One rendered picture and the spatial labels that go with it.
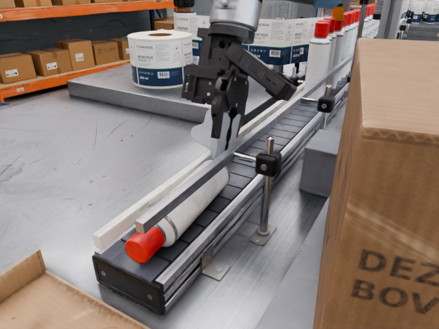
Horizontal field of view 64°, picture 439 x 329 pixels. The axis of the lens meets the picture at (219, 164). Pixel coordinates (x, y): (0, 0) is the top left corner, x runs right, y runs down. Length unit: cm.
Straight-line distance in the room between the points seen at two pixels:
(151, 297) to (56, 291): 13
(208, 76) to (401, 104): 36
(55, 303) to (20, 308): 4
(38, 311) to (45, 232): 16
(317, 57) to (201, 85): 48
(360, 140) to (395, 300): 10
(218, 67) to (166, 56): 56
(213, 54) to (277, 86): 12
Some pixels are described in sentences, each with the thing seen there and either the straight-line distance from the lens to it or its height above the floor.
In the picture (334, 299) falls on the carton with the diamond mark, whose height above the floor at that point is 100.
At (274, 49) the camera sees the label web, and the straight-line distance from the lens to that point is 126.
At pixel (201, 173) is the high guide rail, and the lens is 45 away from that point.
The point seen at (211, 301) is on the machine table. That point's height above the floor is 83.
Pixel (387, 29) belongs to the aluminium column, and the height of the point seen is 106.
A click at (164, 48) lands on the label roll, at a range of 111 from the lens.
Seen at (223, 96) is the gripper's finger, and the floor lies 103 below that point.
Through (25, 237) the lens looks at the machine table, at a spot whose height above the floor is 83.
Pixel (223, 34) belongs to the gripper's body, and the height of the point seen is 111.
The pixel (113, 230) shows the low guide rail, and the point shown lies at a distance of 46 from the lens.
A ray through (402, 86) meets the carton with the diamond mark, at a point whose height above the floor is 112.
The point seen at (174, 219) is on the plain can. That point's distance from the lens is 44.
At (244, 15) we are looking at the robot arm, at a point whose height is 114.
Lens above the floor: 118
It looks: 28 degrees down
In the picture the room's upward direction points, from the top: straight up
